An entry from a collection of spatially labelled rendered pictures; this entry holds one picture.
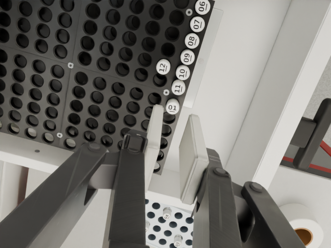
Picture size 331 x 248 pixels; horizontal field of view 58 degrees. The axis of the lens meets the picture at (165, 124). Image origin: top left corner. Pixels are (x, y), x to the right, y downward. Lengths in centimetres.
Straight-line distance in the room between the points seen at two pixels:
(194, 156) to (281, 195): 37
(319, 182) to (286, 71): 27
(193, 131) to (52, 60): 16
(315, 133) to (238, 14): 14
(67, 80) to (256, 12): 20
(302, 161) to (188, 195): 17
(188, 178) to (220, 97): 20
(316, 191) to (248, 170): 24
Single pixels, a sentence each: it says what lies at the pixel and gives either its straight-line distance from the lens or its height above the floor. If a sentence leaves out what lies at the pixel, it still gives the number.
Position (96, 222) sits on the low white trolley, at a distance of 55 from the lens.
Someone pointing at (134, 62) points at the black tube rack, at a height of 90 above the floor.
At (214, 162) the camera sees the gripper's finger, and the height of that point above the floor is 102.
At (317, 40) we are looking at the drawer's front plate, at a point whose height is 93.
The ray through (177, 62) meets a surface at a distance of 28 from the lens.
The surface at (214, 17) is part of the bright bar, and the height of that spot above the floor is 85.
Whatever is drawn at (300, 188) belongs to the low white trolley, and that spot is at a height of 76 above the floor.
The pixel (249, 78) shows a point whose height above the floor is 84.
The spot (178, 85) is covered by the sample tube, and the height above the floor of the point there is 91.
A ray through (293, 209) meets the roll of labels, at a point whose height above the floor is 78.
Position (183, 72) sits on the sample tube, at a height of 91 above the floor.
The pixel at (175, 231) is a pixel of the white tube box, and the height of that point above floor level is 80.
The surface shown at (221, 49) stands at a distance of 34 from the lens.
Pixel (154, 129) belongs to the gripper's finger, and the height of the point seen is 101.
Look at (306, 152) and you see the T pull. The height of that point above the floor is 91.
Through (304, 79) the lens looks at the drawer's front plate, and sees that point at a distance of 27.
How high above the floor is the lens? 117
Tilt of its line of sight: 69 degrees down
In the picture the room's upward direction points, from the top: 171 degrees counter-clockwise
